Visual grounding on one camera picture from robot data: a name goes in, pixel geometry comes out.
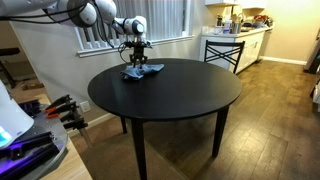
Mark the white window sill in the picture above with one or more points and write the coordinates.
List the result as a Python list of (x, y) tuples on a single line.
[(166, 40)]

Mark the black bracket block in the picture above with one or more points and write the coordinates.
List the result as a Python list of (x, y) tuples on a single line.
[(30, 108)]

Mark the white baseboard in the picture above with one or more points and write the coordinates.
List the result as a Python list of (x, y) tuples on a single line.
[(283, 60)]

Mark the black bench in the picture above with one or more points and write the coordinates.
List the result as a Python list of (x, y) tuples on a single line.
[(8, 51)]

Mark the blue towel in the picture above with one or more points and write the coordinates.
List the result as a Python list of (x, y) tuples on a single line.
[(141, 71)]

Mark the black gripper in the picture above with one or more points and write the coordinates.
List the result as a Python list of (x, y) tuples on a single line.
[(137, 50)]

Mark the clear white jar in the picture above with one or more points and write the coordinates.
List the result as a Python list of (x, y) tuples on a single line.
[(213, 30)]

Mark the tan rug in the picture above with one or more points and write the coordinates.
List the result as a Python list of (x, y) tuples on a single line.
[(110, 160)]

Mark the round black table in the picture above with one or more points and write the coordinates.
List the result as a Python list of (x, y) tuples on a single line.
[(166, 90)]

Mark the black bottle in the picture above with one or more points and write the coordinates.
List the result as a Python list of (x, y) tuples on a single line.
[(219, 20)]

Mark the white vertical window blinds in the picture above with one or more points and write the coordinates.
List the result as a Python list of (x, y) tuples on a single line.
[(166, 18)]

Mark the grey metal mounting plate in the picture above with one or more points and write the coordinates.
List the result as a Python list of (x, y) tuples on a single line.
[(55, 131)]

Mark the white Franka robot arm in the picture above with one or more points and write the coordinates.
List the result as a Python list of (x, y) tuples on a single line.
[(80, 13)]

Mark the white kitchen counter cabinet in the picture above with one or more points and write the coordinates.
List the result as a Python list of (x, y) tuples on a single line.
[(250, 46)]

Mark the white upper wall cabinet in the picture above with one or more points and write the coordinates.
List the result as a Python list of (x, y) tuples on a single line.
[(233, 2)]

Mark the red kitchen items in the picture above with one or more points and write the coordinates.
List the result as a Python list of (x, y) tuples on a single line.
[(260, 19)]

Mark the black metal chair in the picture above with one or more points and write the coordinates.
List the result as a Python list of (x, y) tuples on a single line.
[(223, 53)]

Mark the black aluminium rail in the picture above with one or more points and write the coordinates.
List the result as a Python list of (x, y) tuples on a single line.
[(30, 143), (33, 160)]

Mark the white wall outlet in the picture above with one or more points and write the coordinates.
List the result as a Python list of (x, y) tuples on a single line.
[(85, 106)]

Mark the white container blue label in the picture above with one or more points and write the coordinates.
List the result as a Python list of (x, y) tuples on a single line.
[(227, 26)]

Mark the metal pot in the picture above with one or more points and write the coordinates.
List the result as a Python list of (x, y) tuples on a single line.
[(236, 28)]

